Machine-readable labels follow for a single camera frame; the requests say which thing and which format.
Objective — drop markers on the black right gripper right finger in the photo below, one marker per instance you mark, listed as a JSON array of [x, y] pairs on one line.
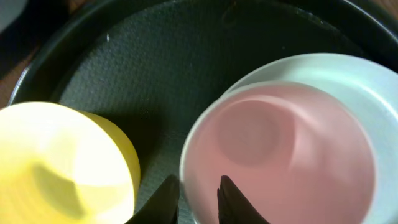
[[234, 207]]

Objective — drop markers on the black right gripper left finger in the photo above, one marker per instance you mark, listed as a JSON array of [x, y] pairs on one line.
[[162, 206]]

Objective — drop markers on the light pink plastic cup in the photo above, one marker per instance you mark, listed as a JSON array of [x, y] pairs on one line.
[[295, 152]]

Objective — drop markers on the yellow plastic bowl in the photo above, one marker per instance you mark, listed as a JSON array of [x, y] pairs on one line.
[[60, 165]]

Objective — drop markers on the light grey round plate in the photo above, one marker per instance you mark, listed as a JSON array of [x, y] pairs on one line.
[[369, 90]]

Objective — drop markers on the round black serving tray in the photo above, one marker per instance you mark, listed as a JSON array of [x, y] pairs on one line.
[[153, 67]]

